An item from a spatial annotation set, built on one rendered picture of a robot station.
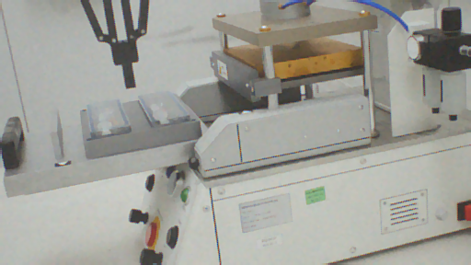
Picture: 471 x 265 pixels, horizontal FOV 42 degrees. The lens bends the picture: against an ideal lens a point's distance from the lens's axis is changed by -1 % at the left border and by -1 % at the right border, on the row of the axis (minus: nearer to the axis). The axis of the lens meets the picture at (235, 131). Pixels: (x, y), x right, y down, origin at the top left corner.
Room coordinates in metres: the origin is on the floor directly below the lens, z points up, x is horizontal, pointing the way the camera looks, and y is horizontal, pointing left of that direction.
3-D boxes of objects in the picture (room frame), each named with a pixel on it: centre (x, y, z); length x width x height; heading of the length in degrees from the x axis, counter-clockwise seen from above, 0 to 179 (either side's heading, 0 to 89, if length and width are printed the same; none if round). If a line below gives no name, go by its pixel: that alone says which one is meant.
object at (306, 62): (0.98, -0.10, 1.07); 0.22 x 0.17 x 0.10; 13
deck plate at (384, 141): (1.00, -0.13, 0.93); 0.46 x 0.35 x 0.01; 103
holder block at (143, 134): (0.93, 0.15, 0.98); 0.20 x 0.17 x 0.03; 13
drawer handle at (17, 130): (0.89, 0.33, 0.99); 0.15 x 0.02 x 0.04; 13
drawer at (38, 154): (0.92, 0.20, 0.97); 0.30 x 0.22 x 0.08; 103
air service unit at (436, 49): (0.80, -0.28, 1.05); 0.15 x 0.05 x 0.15; 13
